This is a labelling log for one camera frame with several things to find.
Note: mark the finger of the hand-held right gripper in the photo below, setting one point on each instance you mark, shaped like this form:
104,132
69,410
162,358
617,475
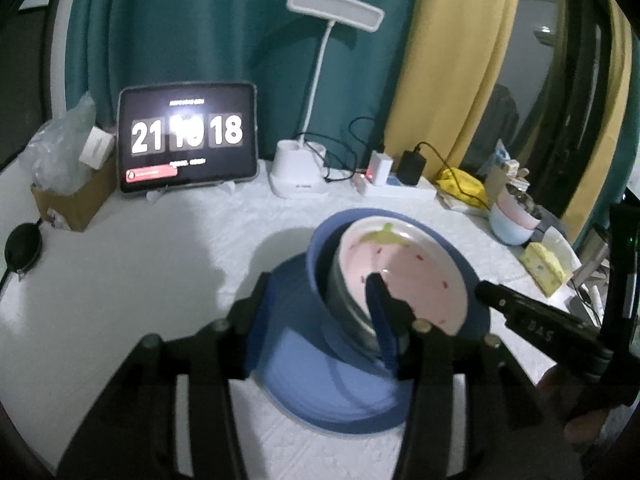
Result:
540,317

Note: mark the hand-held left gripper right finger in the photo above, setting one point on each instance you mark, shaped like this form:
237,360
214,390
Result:
381,330

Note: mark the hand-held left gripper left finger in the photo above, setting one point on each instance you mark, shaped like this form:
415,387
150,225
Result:
259,330

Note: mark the cream bowl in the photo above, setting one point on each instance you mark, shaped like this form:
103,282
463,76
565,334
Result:
345,305

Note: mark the pink strawberry bowl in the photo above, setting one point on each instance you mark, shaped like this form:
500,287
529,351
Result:
400,265

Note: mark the light blue plate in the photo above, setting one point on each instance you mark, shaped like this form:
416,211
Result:
310,385

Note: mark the person's right hand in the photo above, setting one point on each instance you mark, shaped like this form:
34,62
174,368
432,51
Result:
585,425

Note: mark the white tube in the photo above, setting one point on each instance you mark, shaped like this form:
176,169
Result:
597,300

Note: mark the yellow tissue pack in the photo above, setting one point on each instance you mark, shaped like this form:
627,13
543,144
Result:
542,265

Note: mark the grey cloth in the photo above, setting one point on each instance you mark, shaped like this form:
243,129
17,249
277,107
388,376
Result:
547,230

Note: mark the pale blue steel-lined bowl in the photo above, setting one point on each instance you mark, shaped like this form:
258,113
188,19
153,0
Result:
510,234

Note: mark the pink steel-lined bowl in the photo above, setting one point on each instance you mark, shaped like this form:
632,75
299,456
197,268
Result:
510,210

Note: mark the white power strip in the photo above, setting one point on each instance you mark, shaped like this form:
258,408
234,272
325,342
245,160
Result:
400,191

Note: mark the yellow packet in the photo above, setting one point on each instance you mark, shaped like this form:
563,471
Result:
462,185

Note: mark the white desk lamp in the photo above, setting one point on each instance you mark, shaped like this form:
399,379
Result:
295,170

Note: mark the blue and white bag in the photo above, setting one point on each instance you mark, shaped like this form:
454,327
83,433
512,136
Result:
502,157

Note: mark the white charger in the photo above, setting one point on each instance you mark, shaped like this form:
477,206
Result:
381,165

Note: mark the black charger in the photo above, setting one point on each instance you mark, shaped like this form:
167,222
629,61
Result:
411,167

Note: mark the small white box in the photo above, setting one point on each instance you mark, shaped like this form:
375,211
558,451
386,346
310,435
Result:
95,147

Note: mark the tablet with clock display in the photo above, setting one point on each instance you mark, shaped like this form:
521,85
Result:
150,105

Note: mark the black round device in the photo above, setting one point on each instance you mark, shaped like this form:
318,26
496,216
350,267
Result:
22,247

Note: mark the cardboard box with plastic bag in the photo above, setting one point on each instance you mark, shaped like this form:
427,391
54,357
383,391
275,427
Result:
55,155

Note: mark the yellow curtain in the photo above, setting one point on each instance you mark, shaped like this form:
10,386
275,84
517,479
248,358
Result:
450,60

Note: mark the teal curtain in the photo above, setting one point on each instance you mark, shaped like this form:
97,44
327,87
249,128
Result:
200,25

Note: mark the black window frame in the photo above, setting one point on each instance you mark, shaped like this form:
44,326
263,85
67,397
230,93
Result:
582,85

